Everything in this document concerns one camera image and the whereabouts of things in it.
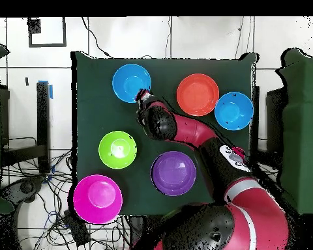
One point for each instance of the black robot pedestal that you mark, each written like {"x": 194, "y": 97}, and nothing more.
{"x": 137, "y": 226}

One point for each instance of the orange plastic bowl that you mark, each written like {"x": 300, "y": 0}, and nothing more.
{"x": 197, "y": 94}

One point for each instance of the dark green tablecloth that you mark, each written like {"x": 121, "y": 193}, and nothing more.
{"x": 94, "y": 114}

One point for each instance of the green plastic bowl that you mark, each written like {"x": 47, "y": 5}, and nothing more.
{"x": 117, "y": 150}

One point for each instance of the blue tape strip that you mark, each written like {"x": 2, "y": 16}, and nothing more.
{"x": 51, "y": 91}

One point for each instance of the purple plastic bowl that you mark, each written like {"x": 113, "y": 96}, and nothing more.
{"x": 173, "y": 173}

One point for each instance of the large magenta plastic bowl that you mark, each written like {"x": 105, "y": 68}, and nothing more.
{"x": 97, "y": 199}

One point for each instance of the black power box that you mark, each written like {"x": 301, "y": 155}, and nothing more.
{"x": 78, "y": 231}

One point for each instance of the black metal stand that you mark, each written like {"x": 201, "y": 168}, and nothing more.
{"x": 275, "y": 117}
{"x": 43, "y": 117}

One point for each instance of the light blue plastic bowl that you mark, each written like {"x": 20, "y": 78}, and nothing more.
{"x": 234, "y": 111}
{"x": 130, "y": 80}

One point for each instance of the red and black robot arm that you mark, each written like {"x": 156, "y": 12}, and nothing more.
{"x": 198, "y": 169}

